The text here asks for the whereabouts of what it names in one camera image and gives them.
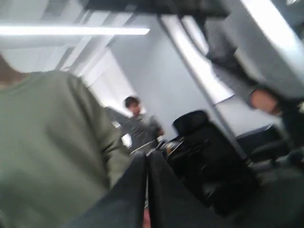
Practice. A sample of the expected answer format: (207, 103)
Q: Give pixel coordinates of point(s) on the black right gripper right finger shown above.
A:
(171, 205)

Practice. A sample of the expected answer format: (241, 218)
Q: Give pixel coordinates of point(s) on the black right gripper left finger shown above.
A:
(123, 206)

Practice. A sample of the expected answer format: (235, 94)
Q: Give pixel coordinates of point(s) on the black office chair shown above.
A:
(209, 166)

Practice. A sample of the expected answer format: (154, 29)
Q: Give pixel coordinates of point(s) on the person in green shirt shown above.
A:
(59, 151)

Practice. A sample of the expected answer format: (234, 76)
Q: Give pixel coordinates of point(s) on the white ceiling light strip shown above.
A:
(69, 31)

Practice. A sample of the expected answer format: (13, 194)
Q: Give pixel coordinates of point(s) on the grey metal frame post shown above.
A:
(200, 70)

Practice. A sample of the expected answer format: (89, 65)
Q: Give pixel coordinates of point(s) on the person in grey shirt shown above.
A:
(141, 127)

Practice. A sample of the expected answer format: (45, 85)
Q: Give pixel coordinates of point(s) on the grey-sleeved forearm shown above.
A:
(227, 68)

